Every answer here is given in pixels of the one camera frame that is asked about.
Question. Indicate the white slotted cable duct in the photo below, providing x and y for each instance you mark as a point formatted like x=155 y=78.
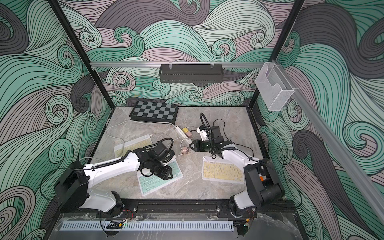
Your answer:
x=221 y=226

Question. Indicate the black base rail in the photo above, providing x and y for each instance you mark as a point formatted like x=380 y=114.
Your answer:
x=220 y=208

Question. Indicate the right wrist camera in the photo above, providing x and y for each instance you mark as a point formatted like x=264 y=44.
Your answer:
x=203 y=133

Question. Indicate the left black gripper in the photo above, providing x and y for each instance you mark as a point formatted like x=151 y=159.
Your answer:
x=164 y=175

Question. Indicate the green wireless keyboard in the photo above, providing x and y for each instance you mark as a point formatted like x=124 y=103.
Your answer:
x=153 y=183

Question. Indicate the yellow keyboard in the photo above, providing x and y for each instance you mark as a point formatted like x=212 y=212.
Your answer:
x=220 y=170
x=131 y=145

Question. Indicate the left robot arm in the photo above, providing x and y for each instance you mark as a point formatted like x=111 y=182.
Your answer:
x=74 y=188

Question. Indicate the black wall tray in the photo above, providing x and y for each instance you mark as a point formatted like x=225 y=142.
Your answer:
x=187 y=73

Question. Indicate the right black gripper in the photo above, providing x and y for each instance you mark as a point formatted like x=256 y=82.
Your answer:
x=200 y=145

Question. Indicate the clear plastic wall bin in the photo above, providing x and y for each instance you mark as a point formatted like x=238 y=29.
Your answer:
x=274 y=87

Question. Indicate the black chessboard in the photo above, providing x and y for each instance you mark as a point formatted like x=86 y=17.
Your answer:
x=152 y=112

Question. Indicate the yellow keyboard right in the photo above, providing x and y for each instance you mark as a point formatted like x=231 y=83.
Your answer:
x=220 y=170

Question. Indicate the yellow keyboard left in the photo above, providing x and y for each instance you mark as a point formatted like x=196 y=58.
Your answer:
x=131 y=145

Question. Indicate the white power strip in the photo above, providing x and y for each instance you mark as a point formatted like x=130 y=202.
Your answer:
x=180 y=132

